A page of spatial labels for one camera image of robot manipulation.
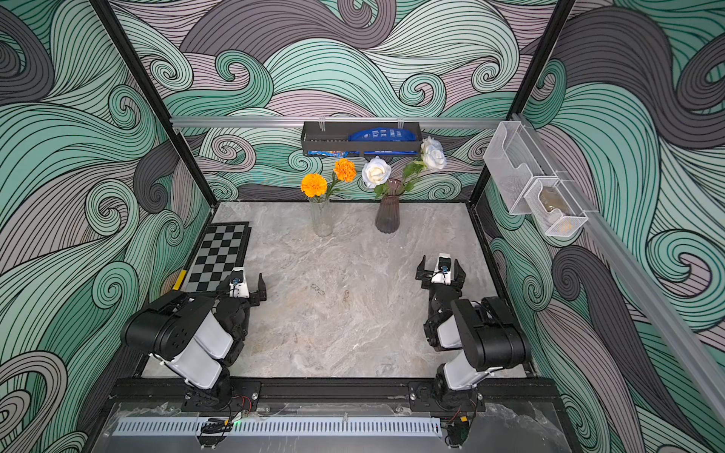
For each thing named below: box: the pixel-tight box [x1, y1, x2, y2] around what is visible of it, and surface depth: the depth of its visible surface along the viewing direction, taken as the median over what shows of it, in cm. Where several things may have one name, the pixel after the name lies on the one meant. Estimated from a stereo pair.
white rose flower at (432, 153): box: [420, 135, 448, 170], surface depth 83 cm
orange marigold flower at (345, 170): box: [325, 157, 357, 200], surface depth 85 cm
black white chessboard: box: [181, 220, 253, 293], surface depth 100 cm
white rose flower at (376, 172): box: [361, 155, 392, 189], surface depth 79 cm
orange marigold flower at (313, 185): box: [300, 172, 328, 199], surface depth 81 cm
